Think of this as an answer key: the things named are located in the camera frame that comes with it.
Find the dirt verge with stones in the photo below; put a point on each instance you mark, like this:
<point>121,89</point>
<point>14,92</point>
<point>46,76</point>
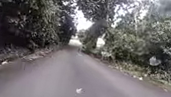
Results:
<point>11,55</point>

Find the tall dark green hedge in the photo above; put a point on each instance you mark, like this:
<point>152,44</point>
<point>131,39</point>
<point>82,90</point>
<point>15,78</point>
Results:
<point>19,9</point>

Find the pale litter scrap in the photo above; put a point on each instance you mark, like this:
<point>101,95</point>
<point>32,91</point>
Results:
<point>79,90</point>

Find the grass verge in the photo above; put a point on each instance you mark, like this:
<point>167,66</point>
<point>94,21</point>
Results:
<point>136,73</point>

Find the row of trees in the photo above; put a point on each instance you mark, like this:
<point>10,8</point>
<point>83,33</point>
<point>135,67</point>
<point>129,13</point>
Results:
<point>149,42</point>

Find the grey asphalt road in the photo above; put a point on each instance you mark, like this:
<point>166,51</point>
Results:
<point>68,78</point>

